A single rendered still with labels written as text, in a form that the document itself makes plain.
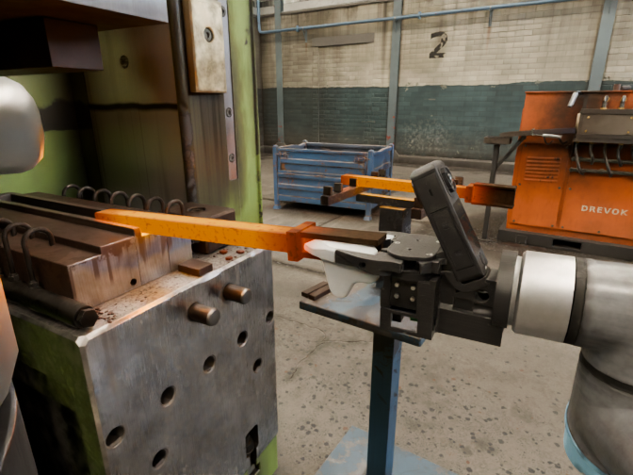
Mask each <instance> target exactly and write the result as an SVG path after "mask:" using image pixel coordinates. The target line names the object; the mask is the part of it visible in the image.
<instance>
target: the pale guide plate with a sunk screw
mask: <svg viewBox="0 0 633 475"><path fill-rule="evenodd" d="M182 6H183V16H184V27H185V37H186V48H187V67H188V78H189V88H190V91H191V92H213V93H226V92H227V84H226V70H225V55H224V40H223V25H222V11H221V2H219V1H216V0H182Z"/></svg>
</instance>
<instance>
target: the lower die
mask: <svg viewBox="0 0 633 475"><path fill-rule="evenodd" d="M8 194H14V195H19V196H24V197H29V198H34V199H40V200H44V201H50V202H55V203H61V204H65V205H75V206H80V207H85V208H90V209H95V210H101V211H103V210H107V209H110V208H114V209H123V210H133V211H142V212H151V213H160V212H154V211H149V210H143V209H137V208H133V207H127V206H121V205H110V204H105V203H99V202H94V201H89V200H83V199H77V198H72V197H66V196H60V195H55V194H50V193H44V192H38V191H37V192H31V193H26V194H20V193H14V192H7V193H1V194H0V196H2V195H8ZM160 214H165V213H160ZM0 218H6V219H9V220H10V221H12V222H17V221H22V222H25V223H27V224H29V225H30V226H31V227H37V226H42V227H45V228H47V229H49V230H50V231H51V232H52V234H53V236H54V239H55V245H53V246H50V245H49V240H48V237H47V235H46V234H45V233H43V232H35V233H34V234H35V237H34V238H32V239H29V238H28V240H27V246H28V250H29V253H30V257H31V262H32V266H33V270H34V273H35V278H36V279H37V281H39V287H41V288H43V289H46V290H49V291H52V292H54V293H56V294H58V295H61V296H65V297H67V298H70V299H73V300H76V301H79V302H81V303H85V304H88V305H90V306H92V307H94V306H96V305H98V304H100V303H104V302H106V301H108V300H110V299H113V298H115V297H117V296H119V295H122V294H123V293H125V292H127V291H129V290H132V289H134V288H136V287H139V286H141V285H144V284H146V283H148V282H150V281H152V280H154V279H156V278H158V277H160V276H163V275H165V274H167V273H169V272H171V271H174V270H177V269H178V264H180V263H183V262H185V261H187V260H189V259H191V258H192V249H191V239H187V238H180V237H167V236H160V235H153V234H149V235H146V236H143V237H142V236H141V233H140V229H139V227H136V226H131V225H126V224H121V223H116V222H112V221H103V220H98V219H94V218H89V217H84V216H79V215H74V214H70V213H65V212H60V211H55V210H51V209H46V208H41V207H36V206H32V205H23V204H18V203H13V202H9V201H4V200H0ZM6 226H8V225H7V224H6V223H4V222H0V269H1V273H4V275H6V276H9V269H8V262H7V259H6V255H5V251H4V247H3V243H2V239H1V234H2V232H3V230H4V228H5V227H6ZM15 228H16V232H17V235H16V236H14V237H13V236H12V235H11V232H10V231H9V232H8V244H9V248H10V251H11V255H12V259H13V263H14V267H15V270H16V272H17V273H18V274H19V277H20V278H19V279H20V280H22V282H25V283H27V284H28V282H29V277H28V273H27V268H26V264H25V261H24V254H23V250H22V246H21V239H22V236H23V234H24V232H26V231H27V230H26V229H25V228H23V227H15ZM192 259H193V258H192ZM134 278H135V279H137V283H136V284H135V285H134V286H131V284H130V282H131V280H132V279H134Z"/></svg>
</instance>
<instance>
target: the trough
mask: <svg viewBox="0 0 633 475"><path fill-rule="evenodd" d="M0 200H4V201H9V202H13V203H18V204H23V205H32V206H36V207H41V208H46V209H51V210H55V211H60V212H65V213H70V214H74V215H79V216H84V217H89V218H94V219H95V214H94V213H95V212H99V211H101V210H95V209H90V208H85V207H80V206H75V205H65V204H61V203H55V202H50V201H44V200H40V199H34V198H29V197H24V196H19V195H14V194H8V195H2V196H0Z"/></svg>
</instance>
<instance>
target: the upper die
mask: <svg viewBox="0 0 633 475"><path fill-rule="evenodd" d="M42 16H45V17H50V18H56V19H61V20H67V21H73V22H78V23H83V24H89V25H97V29H98V32H99V31H107V30H115V29H123V28H130V27H138V26H146V25H161V24H167V23H168V22H169V21H168V12H167V2H166V0H0V24H1V23H7V22H13V21H19V20H24V19H31V18H37V17H42Z"/></svg>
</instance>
